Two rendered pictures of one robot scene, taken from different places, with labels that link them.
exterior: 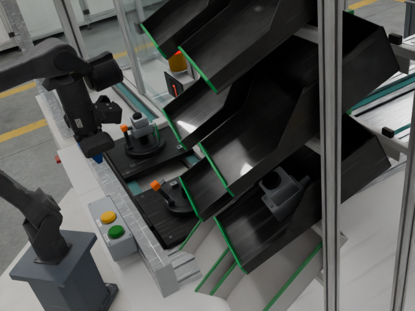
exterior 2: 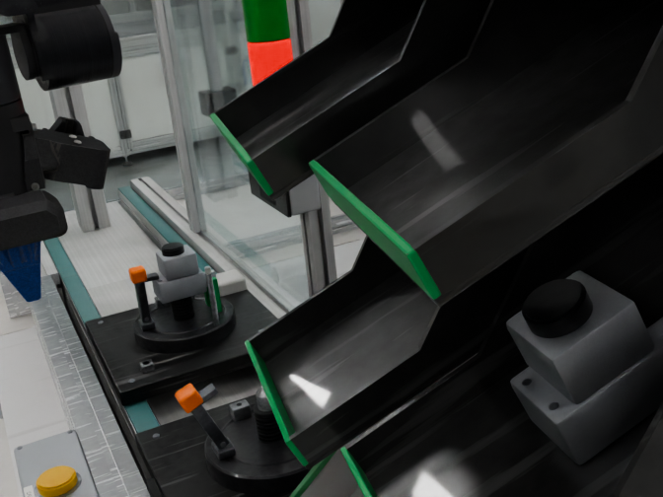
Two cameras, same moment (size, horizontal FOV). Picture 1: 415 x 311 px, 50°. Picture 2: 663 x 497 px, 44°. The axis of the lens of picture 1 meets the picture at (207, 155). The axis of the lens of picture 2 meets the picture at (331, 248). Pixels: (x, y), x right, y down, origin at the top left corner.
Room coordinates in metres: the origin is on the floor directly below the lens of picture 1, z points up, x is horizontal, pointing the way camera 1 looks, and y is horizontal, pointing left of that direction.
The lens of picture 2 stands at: (0.22, 0.02, 1.47)
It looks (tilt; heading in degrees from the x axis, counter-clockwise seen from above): 21 degrees down; 358
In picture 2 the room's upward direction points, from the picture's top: 6 degrees counter-clockwise
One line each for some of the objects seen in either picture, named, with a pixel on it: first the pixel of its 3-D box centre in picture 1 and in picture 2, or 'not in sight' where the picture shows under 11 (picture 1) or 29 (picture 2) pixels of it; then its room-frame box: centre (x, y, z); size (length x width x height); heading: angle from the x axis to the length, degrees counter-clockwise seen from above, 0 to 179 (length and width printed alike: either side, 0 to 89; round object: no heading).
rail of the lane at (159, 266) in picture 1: (113, 187); (93, 418); (1.15, 0.31, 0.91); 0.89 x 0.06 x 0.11; 22
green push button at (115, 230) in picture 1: (116, 232); not in sight; (0.88, 0.28, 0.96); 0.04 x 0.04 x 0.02
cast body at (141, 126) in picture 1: (142, 123); (184, 267); (1.27, 0.19, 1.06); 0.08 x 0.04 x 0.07; 112
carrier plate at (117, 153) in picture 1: (146, 149); (186, 334); (1.26, 0.20, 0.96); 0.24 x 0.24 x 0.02; 22
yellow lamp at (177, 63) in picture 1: (176, 60); not in sight; (1.17, 0.03, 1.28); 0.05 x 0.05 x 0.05
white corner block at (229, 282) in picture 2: (160, 124); (229, 288); (1.39, 0.14, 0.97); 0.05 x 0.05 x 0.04; 22
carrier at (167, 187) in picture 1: (186, 187); (269, 416); (0.95, 0.07, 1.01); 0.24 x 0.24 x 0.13; 22
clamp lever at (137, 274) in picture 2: (128, 134); (147, 293); (1.25, 0.24, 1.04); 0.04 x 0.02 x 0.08; 112
